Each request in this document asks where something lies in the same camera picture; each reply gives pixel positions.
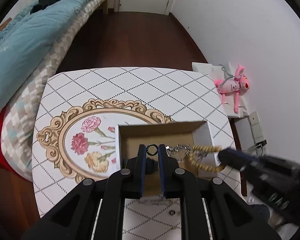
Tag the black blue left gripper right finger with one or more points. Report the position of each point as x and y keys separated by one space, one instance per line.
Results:
x=210 y=209

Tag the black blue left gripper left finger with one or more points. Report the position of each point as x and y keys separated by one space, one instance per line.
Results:
x=94 y=209

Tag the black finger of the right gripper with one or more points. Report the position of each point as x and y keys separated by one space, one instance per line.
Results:
x=239 y=160

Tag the black smartwatch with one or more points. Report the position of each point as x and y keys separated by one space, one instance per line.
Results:
x=151 y=166

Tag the white power strip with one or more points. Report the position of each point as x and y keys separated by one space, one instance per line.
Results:
x=256 y=130

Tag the white cardboard box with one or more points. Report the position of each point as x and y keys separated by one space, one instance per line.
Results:
x=188 y=143

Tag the pink panther plush toy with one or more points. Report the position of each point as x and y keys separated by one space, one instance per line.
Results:
x=233 y=84

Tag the white patterned tablecloth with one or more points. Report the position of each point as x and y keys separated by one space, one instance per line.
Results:
x=74 y=131

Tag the checkered bed sheet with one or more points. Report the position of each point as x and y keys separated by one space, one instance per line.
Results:
x=19 y=117

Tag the light blue quilt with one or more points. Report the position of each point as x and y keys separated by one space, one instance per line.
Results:
x=27 y=39

